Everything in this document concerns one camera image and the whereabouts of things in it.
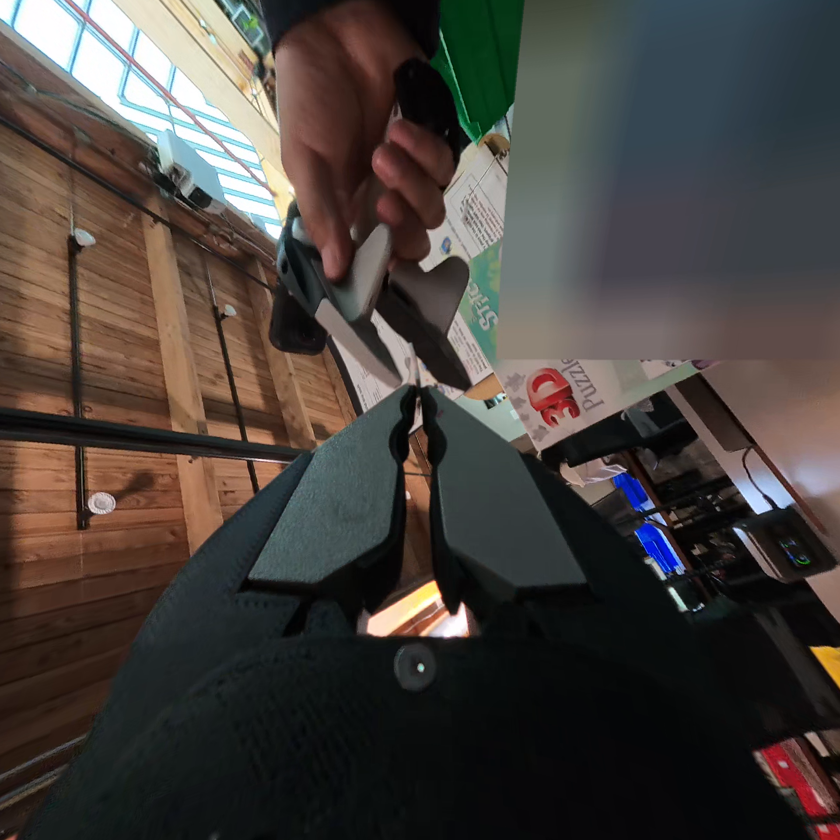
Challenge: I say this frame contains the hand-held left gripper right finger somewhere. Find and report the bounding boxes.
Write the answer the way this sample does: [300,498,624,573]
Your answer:
[420,386,588,616]

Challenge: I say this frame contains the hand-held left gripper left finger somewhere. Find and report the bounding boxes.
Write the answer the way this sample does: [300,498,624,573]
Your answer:
[248,384,417,614]

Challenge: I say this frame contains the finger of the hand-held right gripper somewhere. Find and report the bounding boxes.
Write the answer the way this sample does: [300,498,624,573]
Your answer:
[376,256,473,392]
[314,223,404,389]

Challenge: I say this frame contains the person's right forearm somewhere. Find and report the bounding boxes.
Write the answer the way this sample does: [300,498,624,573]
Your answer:
[262,0,442,60]

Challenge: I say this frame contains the colourful cardboard puzzle box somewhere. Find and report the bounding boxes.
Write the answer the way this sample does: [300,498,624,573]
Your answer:
[348,239,703,454]

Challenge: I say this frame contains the person's right hand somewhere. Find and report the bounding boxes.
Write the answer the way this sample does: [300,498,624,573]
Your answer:
[274,0,458,283]

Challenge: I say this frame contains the black conduit pipe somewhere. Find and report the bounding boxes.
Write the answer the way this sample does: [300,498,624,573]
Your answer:
[67,233,91,531]
[205,262,261,494]

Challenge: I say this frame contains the white ceiling box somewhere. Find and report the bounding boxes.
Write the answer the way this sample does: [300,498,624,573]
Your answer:
[156,130,228,212]

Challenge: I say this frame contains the stacked green plastic bins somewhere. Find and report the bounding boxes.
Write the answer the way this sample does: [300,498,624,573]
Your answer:
[430,0,526,143]

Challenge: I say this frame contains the black device green lights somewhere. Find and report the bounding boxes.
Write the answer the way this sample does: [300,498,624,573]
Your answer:
[734,505,839,585]

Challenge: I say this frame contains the skylight window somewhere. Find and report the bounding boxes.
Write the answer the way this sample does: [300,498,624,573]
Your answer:
[0,0,284,238]

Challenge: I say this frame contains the black ceiling rail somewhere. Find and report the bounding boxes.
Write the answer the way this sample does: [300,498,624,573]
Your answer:
[0,406,304,465]

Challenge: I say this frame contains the black cable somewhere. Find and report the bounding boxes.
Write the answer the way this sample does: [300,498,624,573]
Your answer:
[740,446,783,514]

